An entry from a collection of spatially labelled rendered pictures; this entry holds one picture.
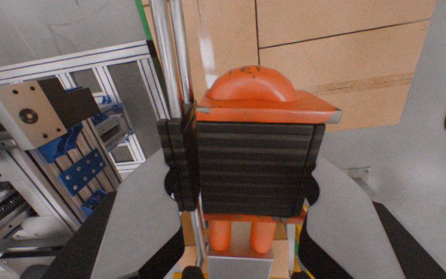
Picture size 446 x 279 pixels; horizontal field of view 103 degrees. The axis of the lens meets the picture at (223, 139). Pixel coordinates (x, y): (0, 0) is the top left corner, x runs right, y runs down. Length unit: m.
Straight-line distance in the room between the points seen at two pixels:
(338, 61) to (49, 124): 0.95
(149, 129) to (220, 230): 1.20
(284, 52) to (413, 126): 1.42
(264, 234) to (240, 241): 0.03
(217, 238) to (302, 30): 0.75
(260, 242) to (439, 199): 2.57
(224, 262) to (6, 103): 0.51
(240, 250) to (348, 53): 0.81
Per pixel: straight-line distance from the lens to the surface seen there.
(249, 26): 0.77
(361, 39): 0.91
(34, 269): 0.85
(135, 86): 1.27
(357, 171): 1.97
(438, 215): 2.90
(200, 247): 0.18
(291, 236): 1.33
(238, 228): 0.21
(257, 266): 0.20
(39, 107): 0.59
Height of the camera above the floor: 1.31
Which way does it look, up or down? 63 degrees down
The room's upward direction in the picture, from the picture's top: 175 degrees counter-clockwise
